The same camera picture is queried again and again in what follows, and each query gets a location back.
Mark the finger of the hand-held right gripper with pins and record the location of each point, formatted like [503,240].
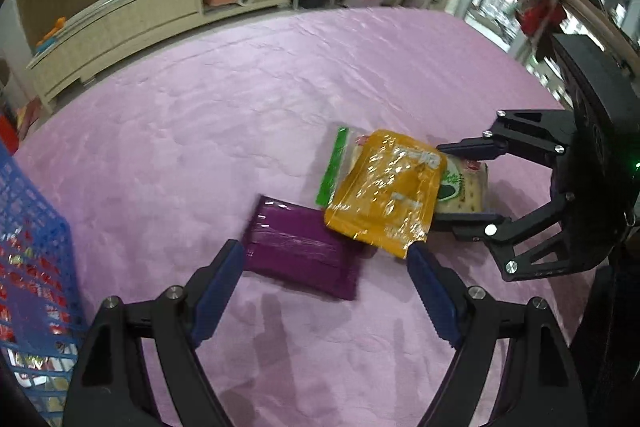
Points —
[475,147]
[470,224]

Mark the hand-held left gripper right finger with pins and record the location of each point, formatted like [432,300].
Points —
[435,302]

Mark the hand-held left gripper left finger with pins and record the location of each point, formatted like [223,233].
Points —
[220,292]

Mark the green-edged cracker packet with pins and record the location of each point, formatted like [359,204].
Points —
[467,187]

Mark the orange-yellow snack packet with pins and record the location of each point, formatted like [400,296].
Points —
[385,192]

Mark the purple snack packet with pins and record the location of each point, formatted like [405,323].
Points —
[300,247]

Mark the red snack packet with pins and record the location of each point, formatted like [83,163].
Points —
[35,297]

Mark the blue plastic basket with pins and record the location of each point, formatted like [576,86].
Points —
[30,207]

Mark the red hanging clothes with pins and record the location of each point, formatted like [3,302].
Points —
[542,14]

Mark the pink tablecloth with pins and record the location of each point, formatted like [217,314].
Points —
[200,107]

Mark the cream TV cabinet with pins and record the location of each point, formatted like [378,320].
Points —
[150,17]

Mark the blue fruit plate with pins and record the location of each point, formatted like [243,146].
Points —
[46,42]

